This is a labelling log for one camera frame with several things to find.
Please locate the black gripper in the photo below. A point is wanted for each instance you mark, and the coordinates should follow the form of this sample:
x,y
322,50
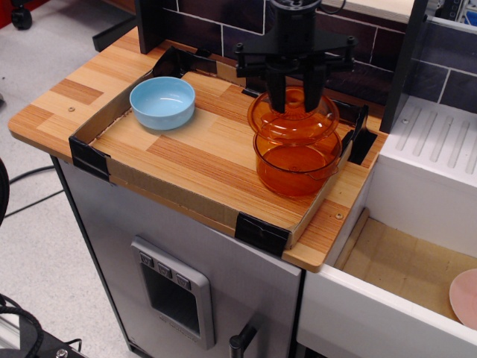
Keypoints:
x,y
295,46

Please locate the orange transparent pot lid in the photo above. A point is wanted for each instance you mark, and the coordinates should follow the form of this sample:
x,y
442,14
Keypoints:
x,y
294,126

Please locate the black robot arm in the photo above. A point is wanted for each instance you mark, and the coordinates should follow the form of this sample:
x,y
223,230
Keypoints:
x,y
294,5

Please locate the orange transparent pot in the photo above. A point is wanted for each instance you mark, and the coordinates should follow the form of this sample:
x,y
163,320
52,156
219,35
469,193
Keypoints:
x,y
297,161

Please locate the light blue bowl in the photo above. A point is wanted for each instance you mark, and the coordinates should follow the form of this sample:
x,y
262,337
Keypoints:
x,y
163,103

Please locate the cardboard fence with black tape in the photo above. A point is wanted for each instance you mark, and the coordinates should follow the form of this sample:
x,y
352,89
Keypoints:
x,y
206,169

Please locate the black metal floor bar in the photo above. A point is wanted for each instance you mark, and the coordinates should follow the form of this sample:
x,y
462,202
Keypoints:
x,y
107,37

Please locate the white toy sink unit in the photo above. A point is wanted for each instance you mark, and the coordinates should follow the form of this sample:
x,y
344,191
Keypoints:
x,y
384,290

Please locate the grey toy dishwasher cabinet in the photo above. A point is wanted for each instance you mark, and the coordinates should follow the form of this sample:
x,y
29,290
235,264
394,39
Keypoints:
x,y
179,288

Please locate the pink plate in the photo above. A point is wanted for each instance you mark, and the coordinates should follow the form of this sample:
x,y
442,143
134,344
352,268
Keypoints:
x,y
462,296

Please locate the black caster wheel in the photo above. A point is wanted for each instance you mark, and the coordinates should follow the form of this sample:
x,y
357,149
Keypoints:
x,y
21,16

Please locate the black cabinet door handle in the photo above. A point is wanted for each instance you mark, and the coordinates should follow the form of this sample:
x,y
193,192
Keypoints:
x,y
239,343

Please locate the black equipment with cables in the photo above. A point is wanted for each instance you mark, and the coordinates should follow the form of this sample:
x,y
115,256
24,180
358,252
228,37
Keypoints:
x,y
23,336

